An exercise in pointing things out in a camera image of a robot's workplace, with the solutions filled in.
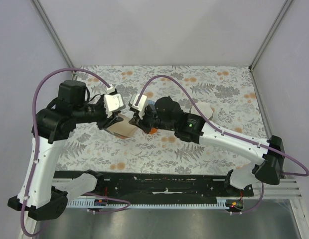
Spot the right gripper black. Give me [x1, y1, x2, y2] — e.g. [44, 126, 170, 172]
[130, 105, 176, 134]

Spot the coffee filter box orange black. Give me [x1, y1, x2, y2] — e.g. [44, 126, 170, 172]
[105, 114, 138, 139]

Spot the orange glass carafe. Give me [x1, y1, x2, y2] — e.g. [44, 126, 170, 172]
[149, 127, 158, 134]

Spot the blue plastic dripper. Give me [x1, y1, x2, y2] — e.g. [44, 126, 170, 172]
[148, 100, 155, 107]

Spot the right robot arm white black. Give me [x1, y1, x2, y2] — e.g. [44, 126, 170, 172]
[129, 95, 284, 196]

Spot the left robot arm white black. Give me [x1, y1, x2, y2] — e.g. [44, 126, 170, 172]
[7, 80, 125, 221]

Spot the floral tablecloth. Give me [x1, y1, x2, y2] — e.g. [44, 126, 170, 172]
[57, 65, 266, 175]

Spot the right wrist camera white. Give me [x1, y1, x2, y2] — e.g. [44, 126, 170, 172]
[129, 94, 148, 112]

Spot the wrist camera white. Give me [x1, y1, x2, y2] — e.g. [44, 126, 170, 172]
[129, 94, 148, 112]
[103, 94, 125, 118]

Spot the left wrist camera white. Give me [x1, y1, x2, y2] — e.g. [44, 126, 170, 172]
[103, 94, 125, 118]

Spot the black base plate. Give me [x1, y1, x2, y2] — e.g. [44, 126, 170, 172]
[53, 170, 255, 199]

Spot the white cable duct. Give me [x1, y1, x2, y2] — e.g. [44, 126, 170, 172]
[66, 197, 238, 210]

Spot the left aluminium frame post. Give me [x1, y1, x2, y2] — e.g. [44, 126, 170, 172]
[30, 0, 75, 67]

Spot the aluminium frame post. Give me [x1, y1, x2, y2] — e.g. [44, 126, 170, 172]
[251, 0, 294, 69]
[30, 0, 75, 67]

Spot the aluminium rail front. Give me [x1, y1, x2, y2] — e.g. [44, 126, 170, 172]
[251, 177, 304, 199]

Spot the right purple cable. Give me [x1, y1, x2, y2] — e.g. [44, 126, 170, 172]
[134, 75, 309, 215]

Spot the right aluminium frame post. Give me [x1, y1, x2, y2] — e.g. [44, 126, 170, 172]
[251, 0, 294, 69]

